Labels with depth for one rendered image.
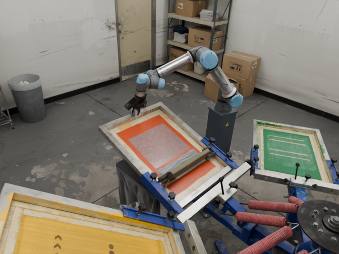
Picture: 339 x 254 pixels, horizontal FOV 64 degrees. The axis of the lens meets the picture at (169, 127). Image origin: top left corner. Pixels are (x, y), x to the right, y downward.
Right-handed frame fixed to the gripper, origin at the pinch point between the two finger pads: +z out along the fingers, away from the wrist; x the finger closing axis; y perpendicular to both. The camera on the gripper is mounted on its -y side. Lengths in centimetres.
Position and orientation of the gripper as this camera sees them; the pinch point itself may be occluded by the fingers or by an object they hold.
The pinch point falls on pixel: (133, 116)
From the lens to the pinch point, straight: 206.5
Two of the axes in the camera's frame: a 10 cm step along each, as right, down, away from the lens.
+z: -2.2, 7.1, 6.7
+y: 7.1, -3.5, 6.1
